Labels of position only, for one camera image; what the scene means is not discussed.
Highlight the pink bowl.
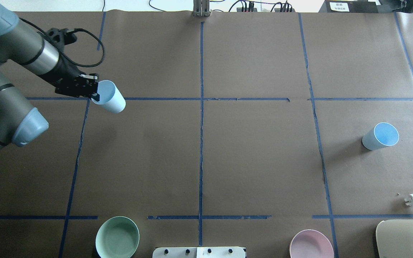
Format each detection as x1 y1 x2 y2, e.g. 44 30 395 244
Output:
289 230 335 258

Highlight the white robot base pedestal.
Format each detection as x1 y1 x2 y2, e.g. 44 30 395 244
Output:
152 246 247 258

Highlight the black power strip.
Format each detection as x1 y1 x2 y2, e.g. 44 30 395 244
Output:
229 0 296 13

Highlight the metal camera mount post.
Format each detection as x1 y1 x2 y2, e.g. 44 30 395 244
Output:
193 0 211 17

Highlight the cream white toaster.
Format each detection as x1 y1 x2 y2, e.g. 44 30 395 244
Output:
375 219 413 258

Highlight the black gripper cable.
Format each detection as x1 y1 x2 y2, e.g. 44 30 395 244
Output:
19 17 105 68

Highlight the black box with label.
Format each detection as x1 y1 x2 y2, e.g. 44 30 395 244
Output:
318 0 379 13

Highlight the mint green bowl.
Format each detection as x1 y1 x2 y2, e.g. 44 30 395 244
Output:
95 216 140 258

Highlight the light blue cup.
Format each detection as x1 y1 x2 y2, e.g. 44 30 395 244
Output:
361 122 400 151

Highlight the pale blue cup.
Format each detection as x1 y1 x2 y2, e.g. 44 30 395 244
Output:
91 80 126 113

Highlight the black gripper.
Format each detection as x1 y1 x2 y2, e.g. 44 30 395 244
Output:
55 73 100 102

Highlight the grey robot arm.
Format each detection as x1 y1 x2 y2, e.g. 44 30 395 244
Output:
0 3 101 150

